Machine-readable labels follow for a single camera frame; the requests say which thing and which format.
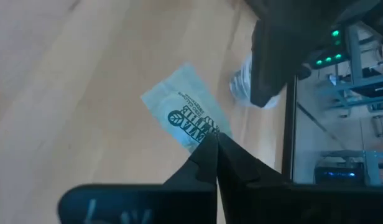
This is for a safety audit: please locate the black table border rail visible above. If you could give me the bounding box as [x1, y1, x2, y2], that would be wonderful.
[281, 74, 298, 185]

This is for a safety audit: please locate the black device with blue light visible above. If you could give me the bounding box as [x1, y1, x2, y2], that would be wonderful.
[314, 157, 366, 187]

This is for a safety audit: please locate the clear plastic container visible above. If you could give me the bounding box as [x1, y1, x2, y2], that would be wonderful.
[229, 52, 281, 110]

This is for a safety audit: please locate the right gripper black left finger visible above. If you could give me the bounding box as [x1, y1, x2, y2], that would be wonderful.
[162, 133, 219, 187]

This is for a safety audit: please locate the light green stevia packet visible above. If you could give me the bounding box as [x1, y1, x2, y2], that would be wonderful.
[141, 62, 233, 154]

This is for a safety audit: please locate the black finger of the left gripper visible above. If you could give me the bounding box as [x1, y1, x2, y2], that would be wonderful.
[249, 19, 305, 108]

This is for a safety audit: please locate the grey metal shelving frame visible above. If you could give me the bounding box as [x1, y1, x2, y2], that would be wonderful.
[315, 24, 383, 187]

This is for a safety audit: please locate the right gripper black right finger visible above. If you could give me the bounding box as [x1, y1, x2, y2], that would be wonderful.
[217, 132, 293, 191]

